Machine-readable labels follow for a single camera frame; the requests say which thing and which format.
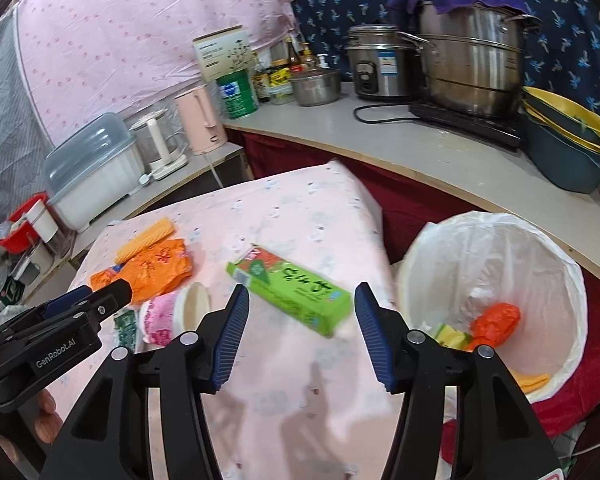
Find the steel rice cooker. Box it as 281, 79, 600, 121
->
344, 24, 421, 101

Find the pink paper cup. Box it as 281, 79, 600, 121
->
139, 282, 213, 347

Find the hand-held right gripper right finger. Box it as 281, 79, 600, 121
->
354, 281, 563, 480

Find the dark blue basin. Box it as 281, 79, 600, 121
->
522, 110, 600, 194

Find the black induction cooker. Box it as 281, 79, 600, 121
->
409, 101, 526, 151

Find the metal tin can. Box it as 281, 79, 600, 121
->
0, 262, 23, 313

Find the green tin can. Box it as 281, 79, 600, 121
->
216, 71, 260, 120

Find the yellow basin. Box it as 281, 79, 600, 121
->
521, 86, 600, 155

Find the bin with white liner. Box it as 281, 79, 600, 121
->
395, 211, 588, 403

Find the yellow ridged wrapper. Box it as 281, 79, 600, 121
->
114, 216, 176, 264

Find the pink dotted curtain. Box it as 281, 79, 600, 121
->
17, 0, 301, 146

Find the white cup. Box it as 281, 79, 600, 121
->
27, 199, 61, 241

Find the orange snack packet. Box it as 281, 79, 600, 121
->
90, 237, 193, 307

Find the grey mesh net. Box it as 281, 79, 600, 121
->
0, 5, 61, 236

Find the glass kettle with white handle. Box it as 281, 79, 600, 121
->
129, 109, 188, 181

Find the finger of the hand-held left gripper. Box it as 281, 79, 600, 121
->
0, 285, 93, 341
10, 277, 135, 346

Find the small green sachet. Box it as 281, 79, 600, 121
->
114, 310, 138, 348

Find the red plastic basin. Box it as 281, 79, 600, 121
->
0, 191, 51, 253

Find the white power cable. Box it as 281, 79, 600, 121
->
207, 152, 226, 192

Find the pink electric kettle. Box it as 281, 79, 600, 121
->
174, 85, 228, 156

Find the navy printed cloth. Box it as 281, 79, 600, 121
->
290, 0, 600, 126

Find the red cloth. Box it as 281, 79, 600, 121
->
227, 127, 600, 461

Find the yellow-green plastic bag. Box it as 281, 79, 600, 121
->
427, 324, 473, 351

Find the beige cardboard box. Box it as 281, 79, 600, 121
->
192, 25, 258, 83

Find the white dish box with lid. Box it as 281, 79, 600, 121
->
42, 112, 146, 231

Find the orange plastic bag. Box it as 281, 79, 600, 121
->
462, 302, 522, 351

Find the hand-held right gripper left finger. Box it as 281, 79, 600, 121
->
40, 284, 251, 480

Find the black power cable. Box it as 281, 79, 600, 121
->
354, 102, 413, 125

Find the small steel pot with lid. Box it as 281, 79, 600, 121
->
289, 67, 342, 107

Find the person's left hand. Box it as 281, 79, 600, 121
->
32, 390, 63, 443

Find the yellow label jar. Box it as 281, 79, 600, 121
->
270, 59, 293, 88

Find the green cardboard box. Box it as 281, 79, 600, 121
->
225, 243, 353, 338

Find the large steel steamer pot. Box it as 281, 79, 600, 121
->
397, 0, 543, 120

